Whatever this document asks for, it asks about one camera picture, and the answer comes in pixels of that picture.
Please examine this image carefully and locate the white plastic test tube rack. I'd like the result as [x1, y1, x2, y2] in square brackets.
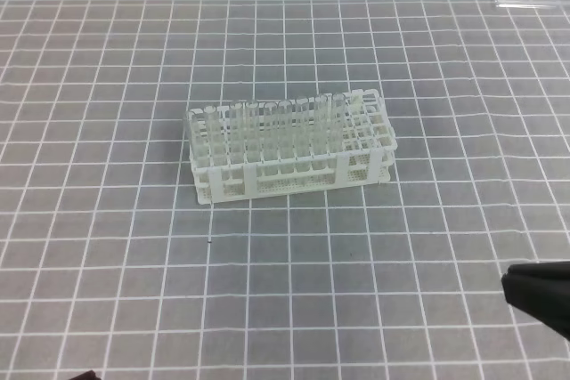
[184, 89, 397, 205]

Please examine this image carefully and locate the grey checked tablecloth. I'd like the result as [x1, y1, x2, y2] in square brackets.
[1, 0, 569, 379]

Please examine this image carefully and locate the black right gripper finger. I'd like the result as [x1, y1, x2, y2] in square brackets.
[501, 261, 569, 340]

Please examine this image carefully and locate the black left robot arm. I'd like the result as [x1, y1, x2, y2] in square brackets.
[70, 370, 101, 380]

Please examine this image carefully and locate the clear glass test tube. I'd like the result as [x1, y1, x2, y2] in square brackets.
[329, 93, 346, 153]

